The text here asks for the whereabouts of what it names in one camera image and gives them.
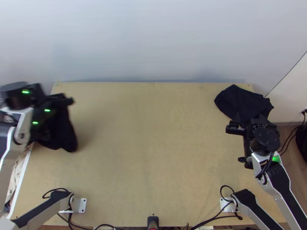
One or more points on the black t-shirt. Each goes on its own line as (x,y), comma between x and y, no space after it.
(64,134)

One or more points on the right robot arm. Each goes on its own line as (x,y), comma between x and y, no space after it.
(278,177)

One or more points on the heap of clothes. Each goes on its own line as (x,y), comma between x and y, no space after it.
(15,177)

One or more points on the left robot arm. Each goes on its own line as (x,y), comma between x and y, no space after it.
(21,119)

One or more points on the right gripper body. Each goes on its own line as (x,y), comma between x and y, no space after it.
(247,139)

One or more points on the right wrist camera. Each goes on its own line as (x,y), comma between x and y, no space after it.
(233,129)

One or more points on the black garment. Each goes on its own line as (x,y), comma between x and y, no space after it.
(239,103)

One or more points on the white wall socket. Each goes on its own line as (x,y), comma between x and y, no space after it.
(302,111)

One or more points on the white laundry basket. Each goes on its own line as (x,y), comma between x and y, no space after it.
(25,167)

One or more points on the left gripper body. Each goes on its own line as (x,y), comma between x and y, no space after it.
(58,100)

